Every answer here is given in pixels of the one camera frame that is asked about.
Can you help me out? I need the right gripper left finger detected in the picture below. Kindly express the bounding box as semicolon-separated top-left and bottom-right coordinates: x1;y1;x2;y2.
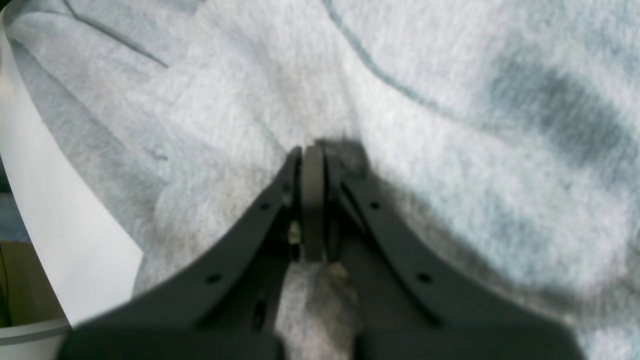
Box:
57;145;325;360

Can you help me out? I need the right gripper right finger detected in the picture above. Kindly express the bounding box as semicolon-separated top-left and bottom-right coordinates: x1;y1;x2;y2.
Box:
324;150;585;360

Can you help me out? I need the grey t-shirt with black lettering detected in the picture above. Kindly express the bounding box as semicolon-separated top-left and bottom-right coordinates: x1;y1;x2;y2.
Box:
3;0;639;360

